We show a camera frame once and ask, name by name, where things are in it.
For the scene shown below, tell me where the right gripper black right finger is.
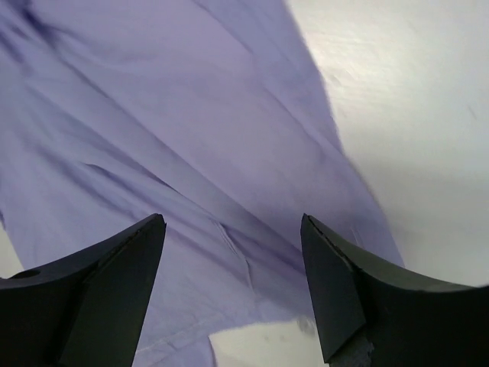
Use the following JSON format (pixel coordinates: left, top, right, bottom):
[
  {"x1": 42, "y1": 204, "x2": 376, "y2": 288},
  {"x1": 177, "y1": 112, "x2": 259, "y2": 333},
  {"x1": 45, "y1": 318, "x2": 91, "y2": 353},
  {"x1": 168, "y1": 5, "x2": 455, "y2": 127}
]
[{"x1": 300, "y1": 215, "x2": 488, "y2": 366}]

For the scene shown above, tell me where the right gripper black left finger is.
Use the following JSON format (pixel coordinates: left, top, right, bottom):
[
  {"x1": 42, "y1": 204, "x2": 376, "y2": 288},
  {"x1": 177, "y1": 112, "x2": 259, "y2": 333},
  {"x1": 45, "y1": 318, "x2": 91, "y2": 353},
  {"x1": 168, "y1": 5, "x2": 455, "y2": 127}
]
[{"x1": 1, "y1": 214, "x2": 166, "y2": 366}]

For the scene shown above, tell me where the purple jacket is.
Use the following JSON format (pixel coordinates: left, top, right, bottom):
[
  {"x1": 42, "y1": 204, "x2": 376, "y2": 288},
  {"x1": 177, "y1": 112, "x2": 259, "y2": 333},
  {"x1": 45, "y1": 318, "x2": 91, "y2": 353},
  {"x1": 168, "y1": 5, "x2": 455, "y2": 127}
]
[{"x1": 1, "y1": 1, "x2": 403, "y2": 366}]

